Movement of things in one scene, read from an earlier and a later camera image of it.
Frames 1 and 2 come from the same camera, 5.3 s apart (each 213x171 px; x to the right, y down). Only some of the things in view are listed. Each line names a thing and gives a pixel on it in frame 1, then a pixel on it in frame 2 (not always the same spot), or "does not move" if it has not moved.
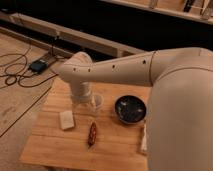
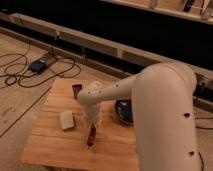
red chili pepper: [92, 133] does not move
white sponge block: [66, 119] does not move
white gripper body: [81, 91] → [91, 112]
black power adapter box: [38, 66] does not move
